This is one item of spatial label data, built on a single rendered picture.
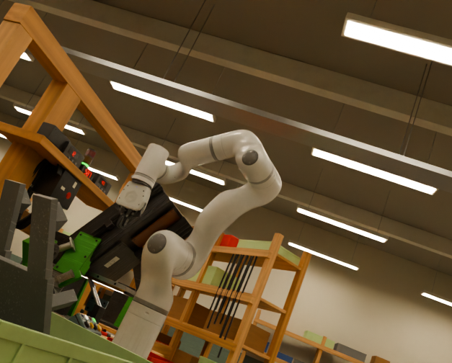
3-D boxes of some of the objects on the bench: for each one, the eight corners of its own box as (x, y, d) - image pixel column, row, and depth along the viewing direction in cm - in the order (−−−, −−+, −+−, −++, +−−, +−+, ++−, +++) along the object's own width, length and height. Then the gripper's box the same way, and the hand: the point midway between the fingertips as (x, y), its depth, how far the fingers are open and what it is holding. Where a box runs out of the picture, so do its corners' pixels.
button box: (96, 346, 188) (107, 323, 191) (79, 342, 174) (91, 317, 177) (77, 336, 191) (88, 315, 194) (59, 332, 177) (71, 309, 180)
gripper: (162, 192, 173) (140, 237, 167) (128, 181, 178) (106, 224, 172) (156, 184, 167) (133, 230, 161) (121, 173, 171) (97, 217, 165)
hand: (122, 222), depth 167 cm, fingers closed
